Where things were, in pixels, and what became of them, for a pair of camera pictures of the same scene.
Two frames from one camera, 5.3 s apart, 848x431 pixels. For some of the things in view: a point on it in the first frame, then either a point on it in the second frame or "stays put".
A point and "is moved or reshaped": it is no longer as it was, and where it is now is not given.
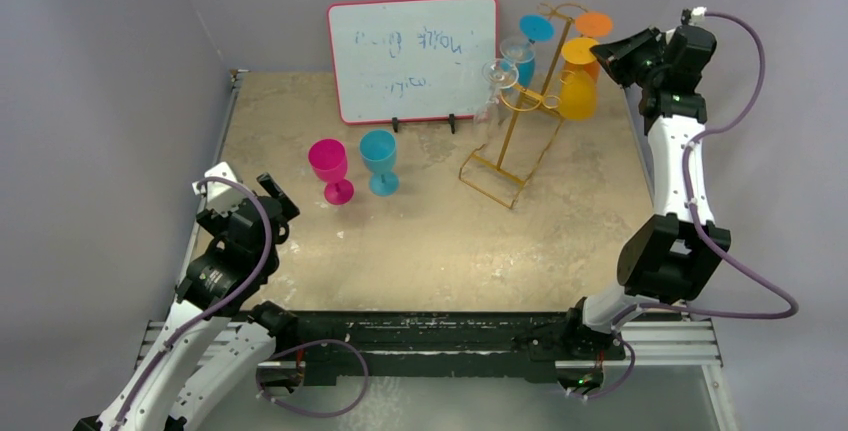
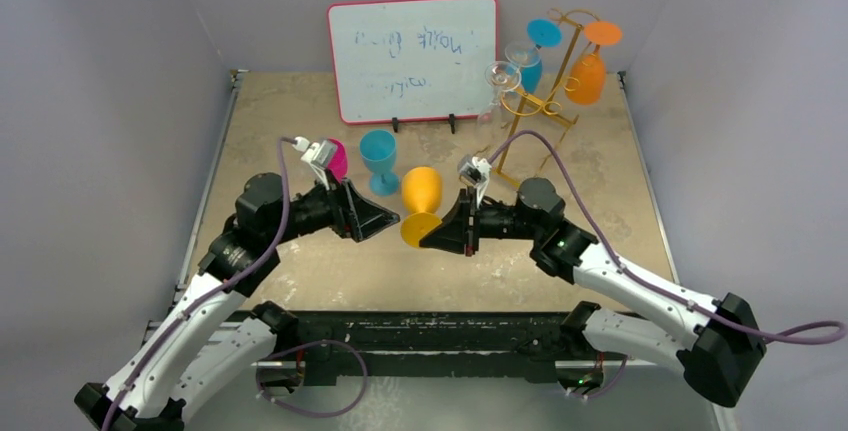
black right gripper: (631, 56) -> (473, 220)
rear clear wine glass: (517, 50) stays put
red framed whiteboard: (412, 59) stays put
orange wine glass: (595, 25) is moved or reshaped
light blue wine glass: (378, 152) stays put
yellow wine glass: (578, 90) -> (422, 190)
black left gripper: (221, 226) -> (353, 214)
